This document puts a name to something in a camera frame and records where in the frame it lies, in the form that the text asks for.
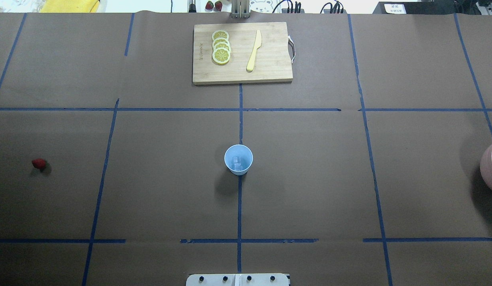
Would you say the red strawberry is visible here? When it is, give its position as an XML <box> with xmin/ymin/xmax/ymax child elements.
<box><xmin>31</xmin><ymin>158</ymin><xmax>47</xmax><ymax>172</ymax></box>

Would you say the light blue cup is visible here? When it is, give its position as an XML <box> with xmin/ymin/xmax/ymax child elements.
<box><xmin>224</xmin><ymin>144</ymin><xmax>254</xmax><ymax>176</ymax></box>

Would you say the yellow plastic knife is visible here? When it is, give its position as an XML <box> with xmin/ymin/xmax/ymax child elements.
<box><xmin>246</xmin><ymin>30</ymin><xmax>262</xmax><ymax>73</ymax></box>

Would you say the bamboo cutting board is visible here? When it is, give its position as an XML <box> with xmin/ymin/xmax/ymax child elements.
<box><xmin>193</xmin><ymin>22</ymin><xmax>293</xmax><ymax>85</ymax></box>

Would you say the lemon slice bottom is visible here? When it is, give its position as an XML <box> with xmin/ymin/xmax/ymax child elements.
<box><xmin>212</xmin><ymin>49</ymin><xmax>231</xmax><ymax>65</ymax></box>

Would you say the lemon slice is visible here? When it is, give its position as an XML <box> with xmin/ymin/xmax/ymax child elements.
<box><xmin>213</xmin><ymin>42</ymin><xmax>231</xmax><ymax>52</ymax></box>
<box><xmin>212</xmin><ymin>49</ymin><xmax>231</xmax><ymax>65</ymax></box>
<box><xmin>213</xmin><ymin>37</ymin><xmax>230</xmax><ymax>49</ymax></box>
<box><xmin>211</xmin><ymin>30</ymin><xmax>229</xmax><ymax>42</ymax></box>

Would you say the lemon slice top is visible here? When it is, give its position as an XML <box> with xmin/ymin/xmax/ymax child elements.
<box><xmin>211</xmin><ymin>30</ymin><xmax>229</xmax><ymax>42</ymax></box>

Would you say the spare strawberry on desk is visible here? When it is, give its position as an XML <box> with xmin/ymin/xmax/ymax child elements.
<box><xmin>214</xmin><ymin>1</ymin><xmax>223</xmax><ymax>12</ymax></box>
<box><xmin>205</xmin><ymin>0</ymin><xmax>215</xmax><ymax>12</ymax></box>

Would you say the yellow cloth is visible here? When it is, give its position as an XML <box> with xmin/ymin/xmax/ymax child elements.
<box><xmin>40</xmin><ymin>0</ymin><xmax>101</xmax><ymax>13</ymax></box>

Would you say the aluminium frame post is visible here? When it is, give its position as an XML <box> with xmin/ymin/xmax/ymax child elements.
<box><xmin>231</xmin><ymin>0</ymin><xmax>251</xmax><ymax>19</ymax></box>

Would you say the white camera mast base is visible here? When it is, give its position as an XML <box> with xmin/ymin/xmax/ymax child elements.
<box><xmin>186</xmin><ymin>273</ymin><xmax>291</xmax><ymax>286</ymax></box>

